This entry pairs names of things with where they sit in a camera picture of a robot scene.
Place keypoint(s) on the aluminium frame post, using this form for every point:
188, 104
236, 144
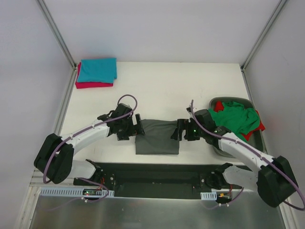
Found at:
270, 22
55, 31

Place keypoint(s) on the folded magenta t-shirt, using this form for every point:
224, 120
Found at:
86, 85

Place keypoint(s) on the right white cable duct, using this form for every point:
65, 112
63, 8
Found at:
209, 196

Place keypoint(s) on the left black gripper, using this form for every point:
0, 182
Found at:
137, 124

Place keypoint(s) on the folded teal t-shirt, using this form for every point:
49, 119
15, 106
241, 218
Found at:
102, 70

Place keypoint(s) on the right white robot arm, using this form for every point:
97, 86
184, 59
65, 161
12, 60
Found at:
272, 178

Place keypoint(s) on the green t-shirt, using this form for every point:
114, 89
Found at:
236, 117

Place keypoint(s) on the left aluminium frame post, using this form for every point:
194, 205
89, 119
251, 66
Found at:
55, 31

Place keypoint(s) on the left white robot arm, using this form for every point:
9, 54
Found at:
56, 156

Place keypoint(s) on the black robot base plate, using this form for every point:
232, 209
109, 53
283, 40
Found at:
158, 180

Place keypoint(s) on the grey t-shirt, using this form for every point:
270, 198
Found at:
157, 139

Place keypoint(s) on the right aluminium frame post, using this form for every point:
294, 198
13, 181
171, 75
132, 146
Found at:
270, 22

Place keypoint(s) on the red t-shirt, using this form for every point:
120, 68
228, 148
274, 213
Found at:
252, 132

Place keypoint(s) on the left white cable duct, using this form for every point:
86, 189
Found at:
75, 192

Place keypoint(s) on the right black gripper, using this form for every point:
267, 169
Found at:
180, 129

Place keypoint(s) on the white cable duct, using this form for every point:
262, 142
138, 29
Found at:
209, 196
75, 192

